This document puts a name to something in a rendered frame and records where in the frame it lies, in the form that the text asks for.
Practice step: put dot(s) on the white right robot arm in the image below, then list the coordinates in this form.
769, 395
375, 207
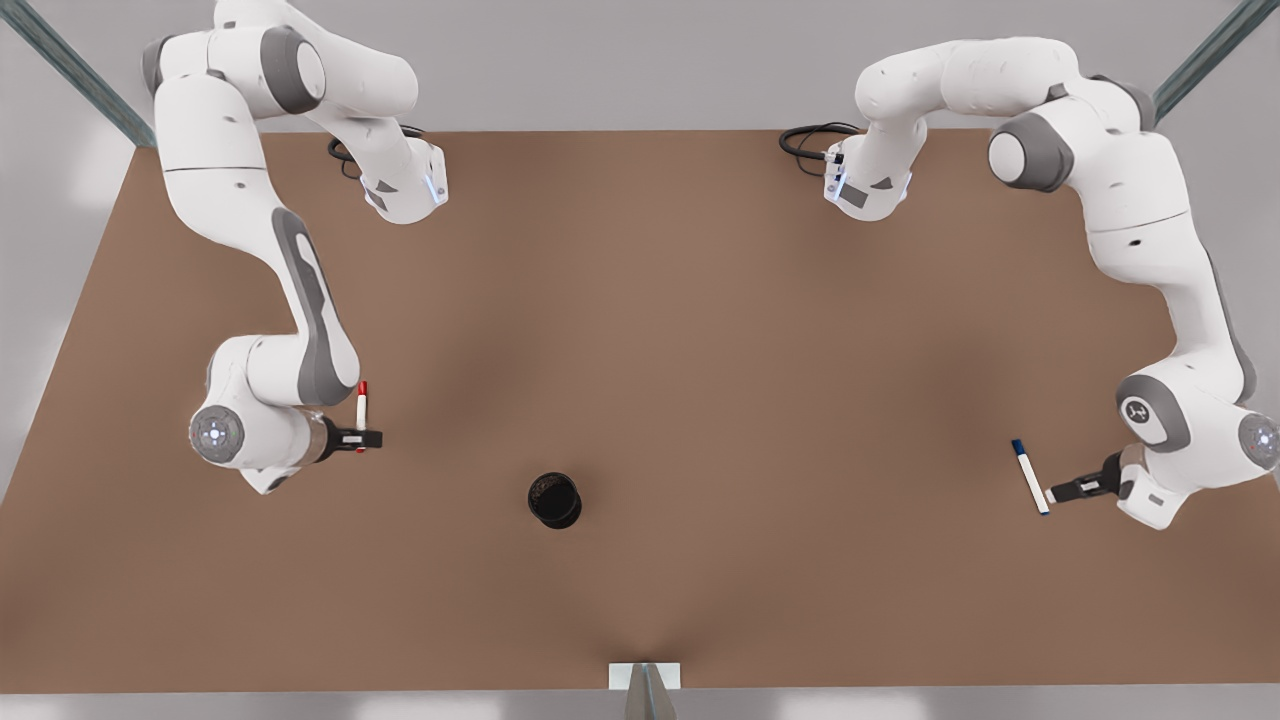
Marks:
230, 170

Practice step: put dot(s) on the red-capped white marker pen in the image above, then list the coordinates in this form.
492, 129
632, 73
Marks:
362, 408

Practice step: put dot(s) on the black cylindrical pen cup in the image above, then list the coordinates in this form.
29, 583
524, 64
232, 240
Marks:
554, 500

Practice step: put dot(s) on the blue-capped white marker pen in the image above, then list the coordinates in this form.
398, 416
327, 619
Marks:
1029, 476

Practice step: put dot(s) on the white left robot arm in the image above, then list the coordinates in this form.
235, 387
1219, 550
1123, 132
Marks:
1140, 200

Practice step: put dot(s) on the silver frame post with foot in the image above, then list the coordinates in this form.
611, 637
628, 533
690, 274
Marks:
647, 690

